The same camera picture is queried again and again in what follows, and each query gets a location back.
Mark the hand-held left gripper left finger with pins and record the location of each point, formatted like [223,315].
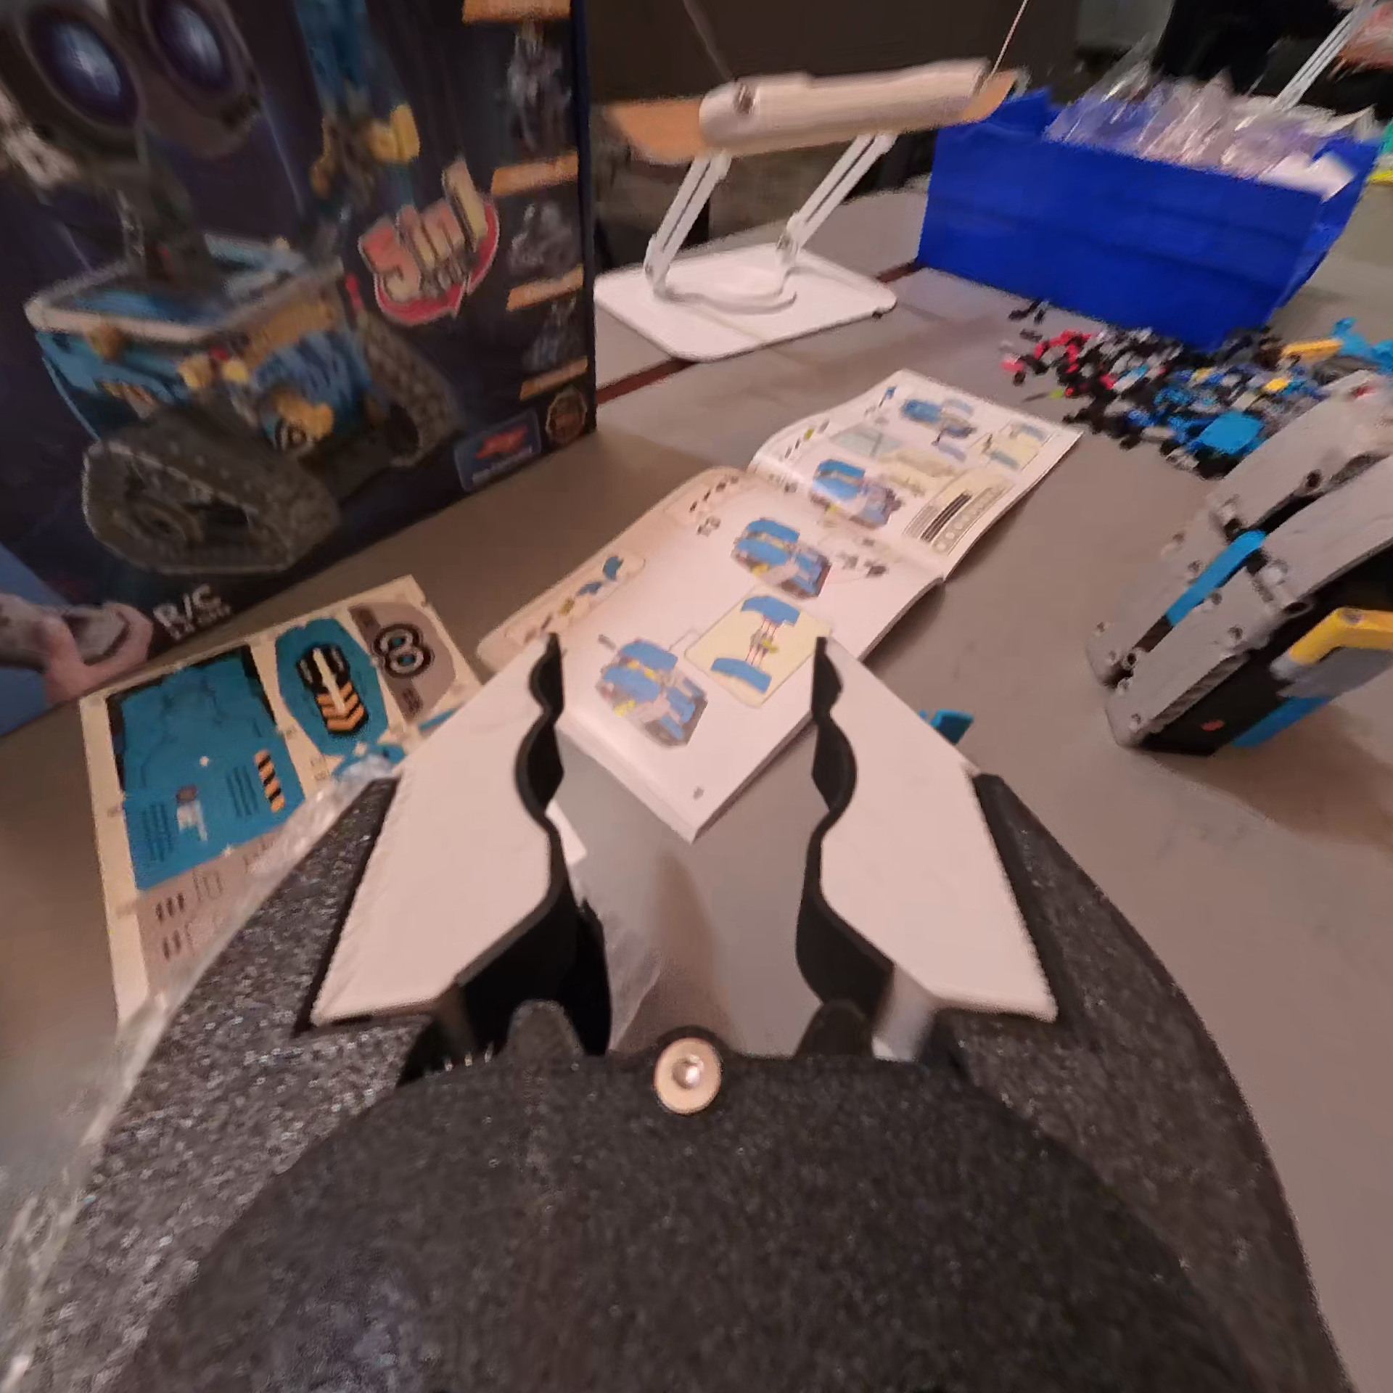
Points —
[457,870]

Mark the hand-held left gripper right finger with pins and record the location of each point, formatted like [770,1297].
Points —
[926,892]

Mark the blue toy panel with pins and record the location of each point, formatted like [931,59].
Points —
[944,724]

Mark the instruction booklet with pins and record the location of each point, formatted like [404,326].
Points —
[707,608]

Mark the grey blue toy brick model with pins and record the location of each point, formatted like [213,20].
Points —
[1229,565]

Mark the pile of toy brick pieces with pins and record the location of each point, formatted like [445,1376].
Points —
[1176,380]

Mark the blue sticker sheet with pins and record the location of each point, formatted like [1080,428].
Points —
[196,761]

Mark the clear plastic bag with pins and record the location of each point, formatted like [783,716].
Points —
[55,1142]

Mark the dark printed toy set box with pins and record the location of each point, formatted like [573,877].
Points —
[273,326]

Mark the white book stand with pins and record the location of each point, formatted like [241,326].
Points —
[752,293]

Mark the blue plastic bin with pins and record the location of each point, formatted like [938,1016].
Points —
[1088,250]

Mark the clear plastic bags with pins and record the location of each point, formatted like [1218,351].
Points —
[1198,131]

